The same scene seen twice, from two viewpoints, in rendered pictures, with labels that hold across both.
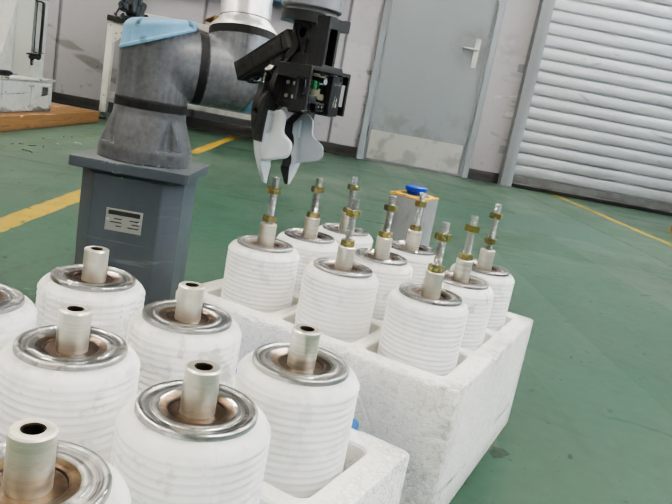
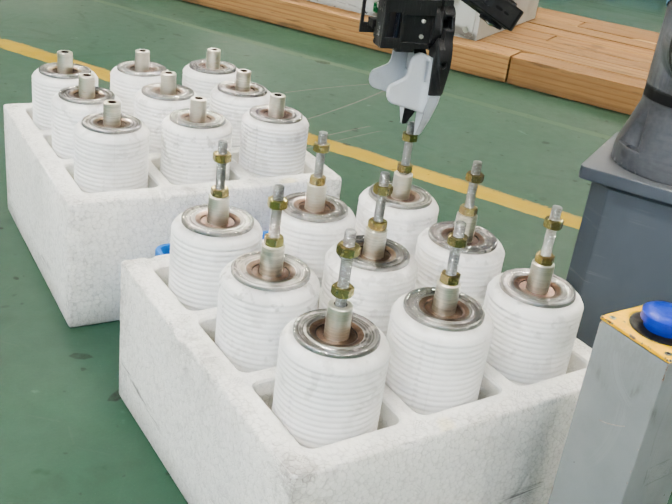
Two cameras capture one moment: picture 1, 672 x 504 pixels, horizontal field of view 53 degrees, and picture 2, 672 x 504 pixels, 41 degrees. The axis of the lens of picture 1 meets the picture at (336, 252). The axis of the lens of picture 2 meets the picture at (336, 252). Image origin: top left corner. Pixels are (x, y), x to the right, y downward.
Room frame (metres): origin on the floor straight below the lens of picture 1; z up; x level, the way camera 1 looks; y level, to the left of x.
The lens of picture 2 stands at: (1.30, -0.81, 0.65)
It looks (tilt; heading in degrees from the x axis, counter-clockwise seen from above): 26 degrees down; 119
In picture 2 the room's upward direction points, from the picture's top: 8 degrees clockwise
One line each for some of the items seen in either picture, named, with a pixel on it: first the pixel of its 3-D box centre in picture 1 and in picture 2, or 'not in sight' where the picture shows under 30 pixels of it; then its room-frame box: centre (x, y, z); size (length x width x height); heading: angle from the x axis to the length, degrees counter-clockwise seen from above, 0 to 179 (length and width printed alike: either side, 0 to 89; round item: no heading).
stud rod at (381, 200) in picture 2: (388, 222); (380, 207); (0.93, -0.06, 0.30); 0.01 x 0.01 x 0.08
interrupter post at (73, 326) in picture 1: (73, 330); (168, 83); (0.44, 0.17, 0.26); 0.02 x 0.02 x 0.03
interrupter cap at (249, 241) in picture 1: (265, 244); (400, 196); (0.87, 0.09, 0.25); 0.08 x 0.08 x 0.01
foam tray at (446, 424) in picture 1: (359, 363); (352, 384); (0.93, -0.06, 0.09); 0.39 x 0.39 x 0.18; 64
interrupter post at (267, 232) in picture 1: (266, 235); (401, 185); (0.87, 0.09, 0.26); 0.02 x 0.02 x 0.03
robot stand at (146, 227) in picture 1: (134, 246); (640, 272); (1.12, 0.34, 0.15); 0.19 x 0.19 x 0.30; 2
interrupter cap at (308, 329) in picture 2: (483, 268); (336, 333); (0.99, -0.22, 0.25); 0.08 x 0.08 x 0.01
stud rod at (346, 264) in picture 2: (493, 229); (345, 271); (0.99, -0.22, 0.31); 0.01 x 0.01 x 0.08
